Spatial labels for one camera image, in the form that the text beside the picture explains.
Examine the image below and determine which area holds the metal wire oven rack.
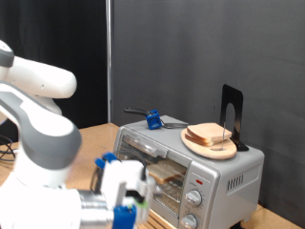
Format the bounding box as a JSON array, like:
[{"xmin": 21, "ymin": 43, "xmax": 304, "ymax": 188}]
[{"xmin": 149, "ymin": 177, "xmax": 187, "ymax": 218}]

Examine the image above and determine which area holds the black metal bookend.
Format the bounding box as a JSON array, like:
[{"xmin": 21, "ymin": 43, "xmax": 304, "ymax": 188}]
[{"xmin": 219, "ymin": 84, "xmax": 250, "ymax": 153}]

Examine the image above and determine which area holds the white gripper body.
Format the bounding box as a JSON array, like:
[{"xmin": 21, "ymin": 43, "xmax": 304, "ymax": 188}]
[{"xmin": 100, "ymin": 158, "xmax": 156, "ymax": 227}]

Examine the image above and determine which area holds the silver oven knob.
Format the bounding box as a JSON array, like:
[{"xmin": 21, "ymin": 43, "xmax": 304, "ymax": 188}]
[
  {"xmin": 185, "ymin": 189, "xmax": 203, "ymax": 208},
  {"xmin": 180, "ymin": 213, "xmax": 198, "ymax": 229}
]

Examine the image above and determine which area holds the white bread slice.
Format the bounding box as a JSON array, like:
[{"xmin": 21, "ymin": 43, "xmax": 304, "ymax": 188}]
[
  {"xmin": 147, "ymin": 158, "xmax": 188, "ymax": 185},
  {"xmin": 184, "ymin": 122, "xmax": 234, "ymax": 148}
]

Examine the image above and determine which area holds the thin metal pin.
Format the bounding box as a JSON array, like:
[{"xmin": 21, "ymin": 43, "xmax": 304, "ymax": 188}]
[{"xmin": 211, "ymin": 122, "xmax": 228, "ymax": 153}]

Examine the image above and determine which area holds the blue cable clip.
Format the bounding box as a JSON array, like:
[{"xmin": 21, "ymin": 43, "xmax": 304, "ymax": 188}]
[{"xmin": 94, "ymin": 152, "xmax": 119, "ymax": 171}]

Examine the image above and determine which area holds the thin black base cable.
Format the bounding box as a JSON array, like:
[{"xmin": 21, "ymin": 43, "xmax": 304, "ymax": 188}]
[{"xmin": 0, "ymin": 135, "xmax": 17, "ymax": 163}]

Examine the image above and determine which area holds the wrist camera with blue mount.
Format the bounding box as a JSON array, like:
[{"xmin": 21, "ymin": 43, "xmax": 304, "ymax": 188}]
[{"xmin": 112, "ymin": 187, "xmax": 151, "ymax": 229}]

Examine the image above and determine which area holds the silver toaster oven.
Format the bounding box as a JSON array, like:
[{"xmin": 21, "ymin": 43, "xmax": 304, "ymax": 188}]
[{"xmin": 112, "ymin": 114, "xmax": 265, "ymax": 229}]

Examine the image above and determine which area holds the vertical metal pole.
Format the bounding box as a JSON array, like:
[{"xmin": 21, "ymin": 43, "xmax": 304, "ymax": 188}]
[{"xmin": 105, "ymin": 0, "xmax": 113, "ymax": 124}]

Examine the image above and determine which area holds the metal spatula with blue block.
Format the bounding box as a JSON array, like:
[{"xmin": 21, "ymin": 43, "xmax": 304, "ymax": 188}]
[{"xmin": 123, "ymin": 107, "xmax": 191, "ymax": 132}]

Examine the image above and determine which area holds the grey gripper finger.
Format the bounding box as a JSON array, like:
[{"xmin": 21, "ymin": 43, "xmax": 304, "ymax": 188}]
[{"xmin": 153, "ymin": 184, "xmax": 165, "ymax": 196}]

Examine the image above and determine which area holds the round wooden board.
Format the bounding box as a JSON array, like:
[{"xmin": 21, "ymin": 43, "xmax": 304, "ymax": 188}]
[{"xmin": 180, "ymin": 128, "xmax": 238, "ymax": 161}]

